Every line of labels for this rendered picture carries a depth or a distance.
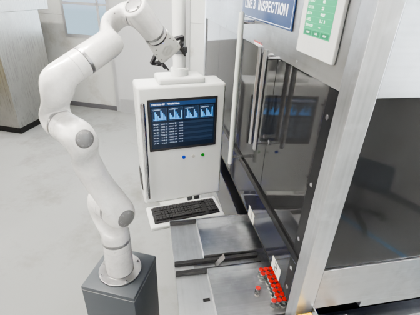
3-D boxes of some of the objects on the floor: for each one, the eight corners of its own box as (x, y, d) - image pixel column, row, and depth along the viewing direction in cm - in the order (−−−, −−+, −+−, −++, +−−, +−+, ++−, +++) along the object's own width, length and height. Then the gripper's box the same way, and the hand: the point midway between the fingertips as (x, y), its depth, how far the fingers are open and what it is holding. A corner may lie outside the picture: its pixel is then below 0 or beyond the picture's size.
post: (269, 421, 166) (400, -49, 65) (274, 435, 161) (422, -52, 60) (258, 424, 165) (373, -51, 64) (262, 437, 160) (393, -54, 59)
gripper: (169, 13, 115) (187, 42, 131) (133, 44, 117) (155, 69, 133) (179, 24, 112) (196, 52, 128) (142, 56, 114) (164, 80, 129)
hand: (174, 59), depth 129 cm, fingers open, 8 cm apart
